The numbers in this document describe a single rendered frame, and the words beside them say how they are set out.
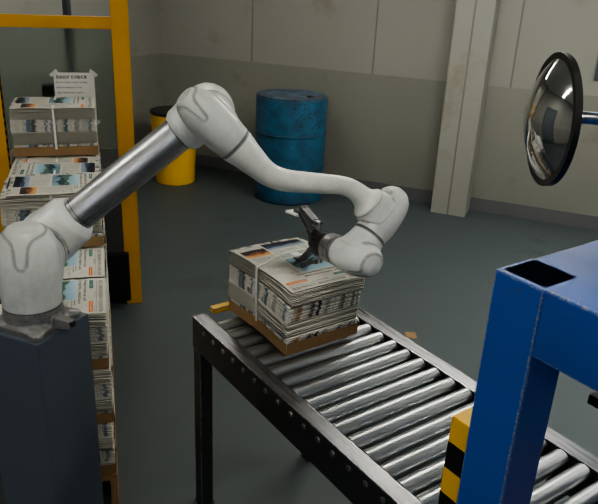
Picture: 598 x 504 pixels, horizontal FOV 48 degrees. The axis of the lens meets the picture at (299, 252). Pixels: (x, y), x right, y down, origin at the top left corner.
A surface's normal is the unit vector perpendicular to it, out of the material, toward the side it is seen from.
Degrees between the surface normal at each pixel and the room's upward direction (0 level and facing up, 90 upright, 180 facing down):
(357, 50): 90
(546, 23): 90
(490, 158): 90
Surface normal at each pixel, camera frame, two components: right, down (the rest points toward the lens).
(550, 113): -0.93, -0.04
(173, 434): 0.04, -0.92
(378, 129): -0.38, 0.33
